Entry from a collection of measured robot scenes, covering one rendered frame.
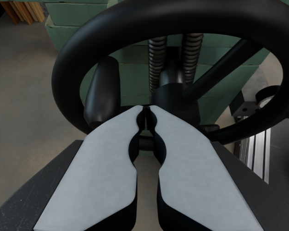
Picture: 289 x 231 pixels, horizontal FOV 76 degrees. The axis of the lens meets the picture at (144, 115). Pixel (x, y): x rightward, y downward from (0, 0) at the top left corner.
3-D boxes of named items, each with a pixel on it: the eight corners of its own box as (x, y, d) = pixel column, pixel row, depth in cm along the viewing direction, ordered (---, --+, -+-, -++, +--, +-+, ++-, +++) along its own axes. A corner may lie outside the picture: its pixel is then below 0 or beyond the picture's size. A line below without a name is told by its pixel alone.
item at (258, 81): (231, 117, 54) (244, 102, 47) (223, 84, 60) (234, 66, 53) (259, 117, 54) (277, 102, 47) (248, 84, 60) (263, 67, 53)
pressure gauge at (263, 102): (248, 113, 47) (268, 95, 40) (245, 101, 49) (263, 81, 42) (273, 113, 47) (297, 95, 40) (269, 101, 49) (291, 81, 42)
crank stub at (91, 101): (126, 129, 13) (101, 137, 14) (130, 65, 15) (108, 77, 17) (98, 115, 11) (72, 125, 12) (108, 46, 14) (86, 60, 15)
